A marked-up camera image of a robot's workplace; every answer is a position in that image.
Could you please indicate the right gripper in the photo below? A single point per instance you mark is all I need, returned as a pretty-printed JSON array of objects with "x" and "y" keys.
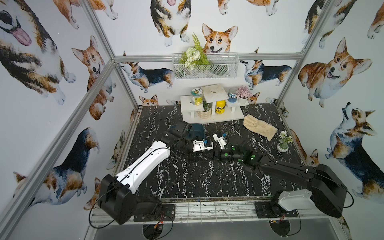
[{"x": 222, "y": 153}]

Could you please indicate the teal plastic storage box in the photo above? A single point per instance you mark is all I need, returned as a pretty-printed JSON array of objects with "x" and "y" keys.
[{"x": 187, "y": 131}]

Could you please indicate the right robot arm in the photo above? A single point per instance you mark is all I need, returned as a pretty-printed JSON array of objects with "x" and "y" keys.
[{"x": 328, "y": 191}]

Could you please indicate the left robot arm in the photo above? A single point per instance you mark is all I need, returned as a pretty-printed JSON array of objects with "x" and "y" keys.
[{"x": 117, "y": 193}]

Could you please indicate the woven pot green plant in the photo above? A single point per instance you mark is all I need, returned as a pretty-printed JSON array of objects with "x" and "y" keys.
[{"x": 207, "y": 111}]

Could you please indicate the beige work glove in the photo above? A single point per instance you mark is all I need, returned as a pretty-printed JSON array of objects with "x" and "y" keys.
[{"x": 259, "y": 127}]

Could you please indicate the green label tin can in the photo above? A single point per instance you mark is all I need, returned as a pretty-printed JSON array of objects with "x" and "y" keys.
[{"x": 197, "y": 96}]

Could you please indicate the yellow can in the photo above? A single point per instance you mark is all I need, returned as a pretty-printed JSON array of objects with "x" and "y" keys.
[{"x": 220, "y": 107}]

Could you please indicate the white tiered display shelf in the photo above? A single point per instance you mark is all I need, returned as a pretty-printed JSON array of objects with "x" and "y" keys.
[{"x": 211, "y": 94}]

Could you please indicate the small potted white flower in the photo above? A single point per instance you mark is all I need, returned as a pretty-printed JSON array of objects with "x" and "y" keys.
[{"x": 284, "y": 141}]

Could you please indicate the pink flower pot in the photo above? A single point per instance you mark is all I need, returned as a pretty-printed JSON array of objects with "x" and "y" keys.
[{"x": 243, "y": 93}]

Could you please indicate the artificial green white flowers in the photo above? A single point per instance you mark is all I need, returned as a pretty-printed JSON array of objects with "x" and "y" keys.
[{"x": 194, "y": 57}]

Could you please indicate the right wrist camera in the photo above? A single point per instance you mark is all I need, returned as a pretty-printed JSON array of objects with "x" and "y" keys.
[{"x": 220, "y": 139}]

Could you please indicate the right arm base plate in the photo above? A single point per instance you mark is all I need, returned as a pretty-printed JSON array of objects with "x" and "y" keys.
[{"x": 269, "y": 210}]

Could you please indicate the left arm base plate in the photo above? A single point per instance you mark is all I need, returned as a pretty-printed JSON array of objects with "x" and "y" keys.
[{"x": 165, "y": 211}]

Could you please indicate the white wire wall basket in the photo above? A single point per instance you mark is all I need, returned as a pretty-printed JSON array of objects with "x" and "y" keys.
[{"x": 220, "y": 66}]

